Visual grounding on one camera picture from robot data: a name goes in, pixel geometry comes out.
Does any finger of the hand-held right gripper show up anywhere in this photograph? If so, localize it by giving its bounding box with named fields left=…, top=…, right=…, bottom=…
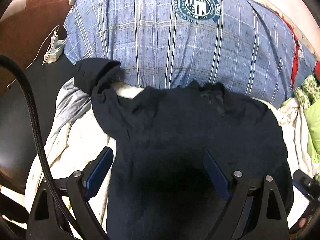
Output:
left=291, top=169, right=320, bottom=207

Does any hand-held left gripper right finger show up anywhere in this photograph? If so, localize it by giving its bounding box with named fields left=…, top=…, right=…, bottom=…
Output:
left=200, top=149, right=290, bottom=240

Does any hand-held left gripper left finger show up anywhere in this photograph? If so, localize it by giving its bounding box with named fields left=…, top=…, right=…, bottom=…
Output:
left=26, top=147, right=113, bottom=240

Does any navy blue shirt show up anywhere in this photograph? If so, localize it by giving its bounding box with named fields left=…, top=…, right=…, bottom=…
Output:
left=74, top=58, right=294, bottom=240

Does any person's right hand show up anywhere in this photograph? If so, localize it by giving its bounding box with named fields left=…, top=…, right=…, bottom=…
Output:
left=297, top=216, right=311, bottom=228

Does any white leaf-print bed sheet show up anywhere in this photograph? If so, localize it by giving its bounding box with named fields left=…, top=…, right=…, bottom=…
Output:
left=25, top=79, right=317, bottom=230

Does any lime green blanket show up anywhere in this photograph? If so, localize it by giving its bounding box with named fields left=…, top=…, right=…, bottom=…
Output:
left=304, top=105, right=320, bottom=178

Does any grey striped cloth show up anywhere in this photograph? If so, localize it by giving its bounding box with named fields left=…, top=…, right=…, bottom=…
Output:
left=54, top=76, right=92, bottom=130

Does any green patterned cloth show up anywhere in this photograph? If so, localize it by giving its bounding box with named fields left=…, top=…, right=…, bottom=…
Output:
left=294, top=75, right=320, bottom=110

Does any white power strip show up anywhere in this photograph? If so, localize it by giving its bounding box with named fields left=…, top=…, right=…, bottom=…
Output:
left=44, top=39, right=67, bottom=64

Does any red cloth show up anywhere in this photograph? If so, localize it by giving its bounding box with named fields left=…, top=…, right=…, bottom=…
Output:
left=275, top=11, right=307, bottom=87

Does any blue plaid pillow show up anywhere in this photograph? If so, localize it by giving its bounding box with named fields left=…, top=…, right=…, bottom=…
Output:
left=64, top=0, right=318, bottom=108

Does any black braided cable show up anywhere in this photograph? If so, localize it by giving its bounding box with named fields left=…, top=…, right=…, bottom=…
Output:
left=0, top=54, right=80, bottom=233

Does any white charger with cable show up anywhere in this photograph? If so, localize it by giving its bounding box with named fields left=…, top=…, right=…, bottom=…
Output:
left=34, top=25, right=60, bottom=67

